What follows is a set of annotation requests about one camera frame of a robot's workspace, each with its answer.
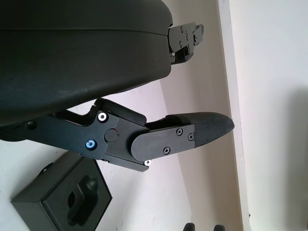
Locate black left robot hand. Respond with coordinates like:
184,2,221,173
0,0,235,173

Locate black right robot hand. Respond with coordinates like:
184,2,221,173
182,222,225,231

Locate black camera box base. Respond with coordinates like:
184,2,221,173
10,154,114,231

